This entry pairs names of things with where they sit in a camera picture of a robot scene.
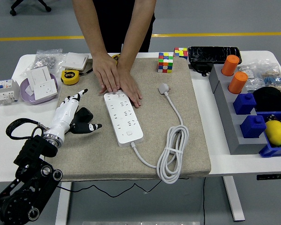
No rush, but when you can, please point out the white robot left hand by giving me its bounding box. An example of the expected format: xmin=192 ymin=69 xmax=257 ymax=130
xmin=48 ymin=88 xmax=103 ymax=142

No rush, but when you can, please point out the person's left hand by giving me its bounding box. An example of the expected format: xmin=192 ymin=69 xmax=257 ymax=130
xmin=117 ymin=65 xmax=143 ymax=109

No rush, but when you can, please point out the person's right hand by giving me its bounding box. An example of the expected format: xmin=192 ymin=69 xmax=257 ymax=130
xmin=92 ymin=52 xmax=121 ymax=95

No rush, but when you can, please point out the black plug adapter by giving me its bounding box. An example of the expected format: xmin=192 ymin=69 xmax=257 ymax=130
xmin=74 ymin=107 xmax=95 ymax=123

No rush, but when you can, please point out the white power strip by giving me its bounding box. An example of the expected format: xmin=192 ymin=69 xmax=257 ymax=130
xmin=104 ymin=91 xmax=144 ymax=148

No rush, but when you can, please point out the thin black adapter cord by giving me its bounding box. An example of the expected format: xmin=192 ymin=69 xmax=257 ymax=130
xmin=56 ymin=179 xmax=163 ymax=198

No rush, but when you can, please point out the purple plate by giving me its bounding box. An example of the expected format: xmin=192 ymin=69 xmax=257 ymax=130
xmin=20 ymin=73 xmax=59 ymax=105

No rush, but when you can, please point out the large colourful puzzle cube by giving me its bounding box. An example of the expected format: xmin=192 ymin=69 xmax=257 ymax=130
xmin=157 ymin=52 xmax=174 ymax=74

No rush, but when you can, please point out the person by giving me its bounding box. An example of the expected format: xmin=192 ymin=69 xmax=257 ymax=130
xmin=92 ymin=0 xmax=156 ymax=53

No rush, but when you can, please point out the clear bag of metal screws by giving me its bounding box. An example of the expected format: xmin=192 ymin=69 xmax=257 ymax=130
xmin=20 ymin=48 xmax=67 ymax=77

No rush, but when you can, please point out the grey-brown mat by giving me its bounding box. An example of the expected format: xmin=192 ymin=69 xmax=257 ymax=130
xmin=52 ymin=57 xmax=212 ymax=182

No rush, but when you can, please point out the white circuit breaker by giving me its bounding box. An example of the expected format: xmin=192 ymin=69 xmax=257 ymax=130
xmin=0 ymin=79 xmax=20 ymax=105

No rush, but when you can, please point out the small colourful puzzle cube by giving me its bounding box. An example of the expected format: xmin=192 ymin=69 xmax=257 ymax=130
xmin=173 ymin=47 xmax=188 ymax=60

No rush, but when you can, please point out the black power adapter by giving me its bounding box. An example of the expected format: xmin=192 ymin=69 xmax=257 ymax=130
xmin=189 ymin=62 xmax=213 ymax=77

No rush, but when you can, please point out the white table leg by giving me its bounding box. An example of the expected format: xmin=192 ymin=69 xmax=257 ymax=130
xmin=55 ymin=182 xmax=72 ymax=225
xmin=222 ymin=175 xmax=246 ymax=222

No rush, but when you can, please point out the black wrapped tray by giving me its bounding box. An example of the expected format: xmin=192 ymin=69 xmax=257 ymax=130
xmin=187 ymin=46 xmax=243 ymax=65

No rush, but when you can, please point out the orange cylinder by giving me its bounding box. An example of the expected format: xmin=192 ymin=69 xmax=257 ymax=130
xmin=221 ymin=54 xmax=240 ymax=77
xmin=228 ymin=71 xmax=249 ymax=95

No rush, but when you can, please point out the grey stepped block stand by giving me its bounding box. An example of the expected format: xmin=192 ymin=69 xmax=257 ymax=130
xmin=208 ymin=64 xmax=269 ymax=155

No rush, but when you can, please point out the black office chair base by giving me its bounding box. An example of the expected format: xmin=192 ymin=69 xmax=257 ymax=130
xmin=10 ymin=0 xmax=52 ymax=16

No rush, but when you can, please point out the blue block with knob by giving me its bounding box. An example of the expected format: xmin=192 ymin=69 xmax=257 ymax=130
xmin=239 ymin=114 xmax=267 ymax=139
xmin=233 ymin=93 xmax=257 ymax=115

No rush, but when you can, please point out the clear bag of small parts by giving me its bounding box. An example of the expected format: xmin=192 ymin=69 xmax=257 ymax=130
xmin=237 ymin=60 xmax=264 ymax=93

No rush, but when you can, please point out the black cloth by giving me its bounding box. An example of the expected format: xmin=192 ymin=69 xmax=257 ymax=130
xmin=252 ymin=86 xmax=281 ymax=113

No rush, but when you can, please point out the clear bag of resistors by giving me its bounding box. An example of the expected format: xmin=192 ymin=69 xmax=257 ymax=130
xmin=257 ymin=63 xmax=281 ymax=92

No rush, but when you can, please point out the yellow lemon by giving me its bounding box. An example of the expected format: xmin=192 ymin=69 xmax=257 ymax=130
xmin=264 ymin=120 xmax=281 ymax=147

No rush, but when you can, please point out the blue plastic bin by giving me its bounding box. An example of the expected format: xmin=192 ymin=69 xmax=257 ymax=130
xmin=256 ymin=111 xmax=281 ymax=158

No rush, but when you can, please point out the black desk control panel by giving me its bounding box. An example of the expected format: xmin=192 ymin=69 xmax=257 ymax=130
xmin=256 ymin=173 xmax=281 ymax=181

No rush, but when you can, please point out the white wall switch on box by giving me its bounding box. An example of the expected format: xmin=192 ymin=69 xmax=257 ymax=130
xmin=60 ymin=52 xmax=89 ymax=71

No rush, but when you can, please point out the white power cord with plug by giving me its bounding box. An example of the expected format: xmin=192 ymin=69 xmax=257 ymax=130
xmin=130 ymin=83 xmax=190 ymax=184

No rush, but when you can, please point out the yellow tape measure with strap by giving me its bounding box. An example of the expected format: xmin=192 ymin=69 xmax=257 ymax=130
xmin=60 ymin=68 xmax=94 ymax=85

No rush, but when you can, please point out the white double switch panel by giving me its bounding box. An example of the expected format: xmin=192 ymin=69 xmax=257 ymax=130
xmin=26 ymin=66 xmax=52 ymax=91

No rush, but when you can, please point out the black hanging desk cable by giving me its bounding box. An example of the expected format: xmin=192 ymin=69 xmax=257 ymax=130
xmin=202 ymin=177 xmax=207 ymax=225

